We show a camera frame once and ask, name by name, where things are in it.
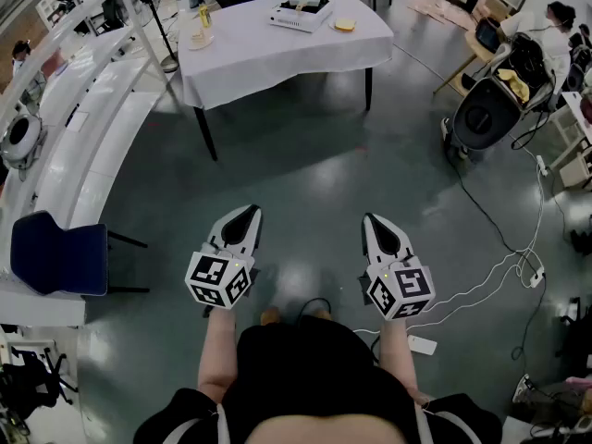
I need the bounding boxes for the black leg table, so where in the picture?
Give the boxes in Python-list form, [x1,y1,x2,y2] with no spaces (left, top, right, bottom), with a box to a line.
[192,65,375,162]

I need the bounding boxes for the dark blue-black box-shaped device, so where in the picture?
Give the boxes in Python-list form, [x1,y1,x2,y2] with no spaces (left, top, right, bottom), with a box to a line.
[475,16,501,54]

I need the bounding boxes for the white round fan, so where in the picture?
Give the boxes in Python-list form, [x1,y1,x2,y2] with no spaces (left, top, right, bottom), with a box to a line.
[0,113,49,171]

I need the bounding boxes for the flat cardboard sheets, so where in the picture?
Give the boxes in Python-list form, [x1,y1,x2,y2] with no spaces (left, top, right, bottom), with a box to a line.
[406,0,480,31]

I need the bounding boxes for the white sandwich maker appliance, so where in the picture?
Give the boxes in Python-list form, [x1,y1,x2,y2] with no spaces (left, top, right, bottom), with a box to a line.
[267,0,334,34]

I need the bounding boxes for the person's left forearm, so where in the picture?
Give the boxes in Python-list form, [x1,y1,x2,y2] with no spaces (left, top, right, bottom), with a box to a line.
[197,307,240,404]

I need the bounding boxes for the bread slice on plate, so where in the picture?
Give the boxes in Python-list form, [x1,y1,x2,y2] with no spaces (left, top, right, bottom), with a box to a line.
[328,16,360,34]

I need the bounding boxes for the grey black round chair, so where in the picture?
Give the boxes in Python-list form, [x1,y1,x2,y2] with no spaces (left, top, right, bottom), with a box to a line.
[441,69,526,161]

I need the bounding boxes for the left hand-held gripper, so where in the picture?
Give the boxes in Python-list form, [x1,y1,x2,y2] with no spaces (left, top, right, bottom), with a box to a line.
[184,203,264,312]

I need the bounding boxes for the light wooden round table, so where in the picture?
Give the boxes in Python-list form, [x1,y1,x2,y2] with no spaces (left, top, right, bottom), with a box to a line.
[432,28,503,96]

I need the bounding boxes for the blue padded chair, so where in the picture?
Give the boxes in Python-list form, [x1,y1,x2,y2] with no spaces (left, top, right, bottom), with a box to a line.
[9,210,150,298]

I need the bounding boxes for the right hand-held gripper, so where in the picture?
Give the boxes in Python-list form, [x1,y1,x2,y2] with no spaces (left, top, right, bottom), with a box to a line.
[357,214,438,322]

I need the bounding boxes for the small white cake plate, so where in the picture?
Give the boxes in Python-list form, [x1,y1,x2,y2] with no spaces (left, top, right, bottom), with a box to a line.
[188,33,216,52]

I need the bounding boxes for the person's black shirt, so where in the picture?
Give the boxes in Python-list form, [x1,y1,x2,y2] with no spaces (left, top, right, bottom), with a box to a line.
[132,314,504,444]

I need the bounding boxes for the white floor cable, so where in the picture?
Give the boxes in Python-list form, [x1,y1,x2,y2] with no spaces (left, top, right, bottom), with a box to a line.
[353,164,548,337]

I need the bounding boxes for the person's right forearm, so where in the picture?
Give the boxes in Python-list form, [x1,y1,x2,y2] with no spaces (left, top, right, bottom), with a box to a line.
[378,319,420,395]

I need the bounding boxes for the white tablecloth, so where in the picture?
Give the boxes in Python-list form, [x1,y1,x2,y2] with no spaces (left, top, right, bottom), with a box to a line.
[178,0,395,111]

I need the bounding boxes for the white curved desk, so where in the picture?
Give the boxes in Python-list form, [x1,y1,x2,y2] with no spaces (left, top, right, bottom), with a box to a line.
[0,25,156,327]

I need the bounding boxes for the white flat power adapter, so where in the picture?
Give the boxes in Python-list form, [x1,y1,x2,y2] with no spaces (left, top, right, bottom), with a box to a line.
[406,334,438,356]

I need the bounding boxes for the black swivel chair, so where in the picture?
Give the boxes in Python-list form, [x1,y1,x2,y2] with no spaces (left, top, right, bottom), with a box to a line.
[0,344,80,423]

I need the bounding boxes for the black floor cable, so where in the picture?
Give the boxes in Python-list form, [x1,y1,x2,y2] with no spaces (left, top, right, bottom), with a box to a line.
[443,153,549,363]

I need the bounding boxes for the white low shelf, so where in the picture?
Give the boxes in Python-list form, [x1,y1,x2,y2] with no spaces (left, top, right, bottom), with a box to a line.
[549,90,592,189]

